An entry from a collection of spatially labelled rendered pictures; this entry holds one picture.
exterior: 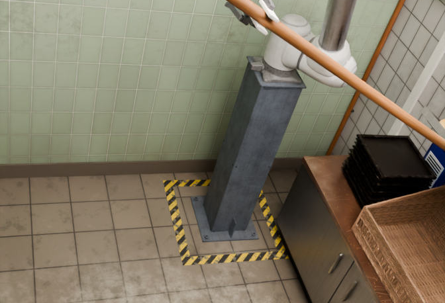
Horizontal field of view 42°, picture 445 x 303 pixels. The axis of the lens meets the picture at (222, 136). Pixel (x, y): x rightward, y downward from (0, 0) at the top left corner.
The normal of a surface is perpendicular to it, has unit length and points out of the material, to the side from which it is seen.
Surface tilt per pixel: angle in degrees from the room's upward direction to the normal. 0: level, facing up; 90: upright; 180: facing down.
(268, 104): 90
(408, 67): 90
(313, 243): 90
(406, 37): 90
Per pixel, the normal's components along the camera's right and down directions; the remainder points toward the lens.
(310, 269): -0.93, 0.00
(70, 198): 0.23, -0.74
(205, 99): 0.27, 0.67
